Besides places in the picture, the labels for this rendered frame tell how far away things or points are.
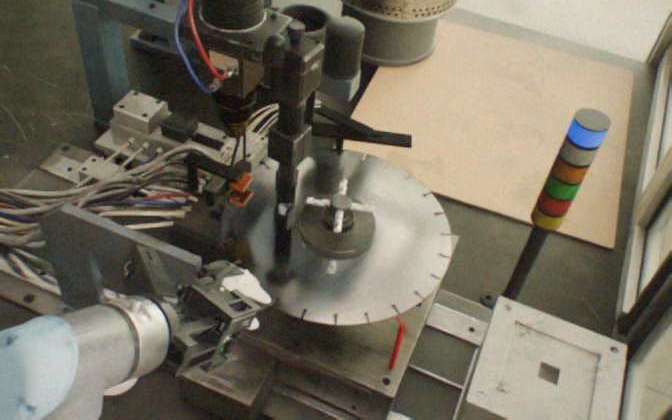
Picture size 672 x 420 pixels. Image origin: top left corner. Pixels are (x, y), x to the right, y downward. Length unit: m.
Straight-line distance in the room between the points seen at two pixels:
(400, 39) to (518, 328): 0.80
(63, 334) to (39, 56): 1.13
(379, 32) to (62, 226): 0.86
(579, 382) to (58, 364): 0.66
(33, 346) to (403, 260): 0.54
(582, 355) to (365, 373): 0.29
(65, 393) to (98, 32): 0.82
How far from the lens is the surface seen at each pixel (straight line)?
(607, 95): 1.75
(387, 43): 1.61
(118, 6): 1.27
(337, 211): 0.96
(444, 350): 1.15
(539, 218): 1.05
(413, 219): 1.04
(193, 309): 0.76
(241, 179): 1.03
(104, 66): 1.37
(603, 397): 1.01
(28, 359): 0.60
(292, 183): 0.94
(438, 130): 1.50
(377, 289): 0.95
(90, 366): 0.63
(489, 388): 0.96
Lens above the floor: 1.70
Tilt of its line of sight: 46 degrees down
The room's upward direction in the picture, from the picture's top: 8 degrees clockwise
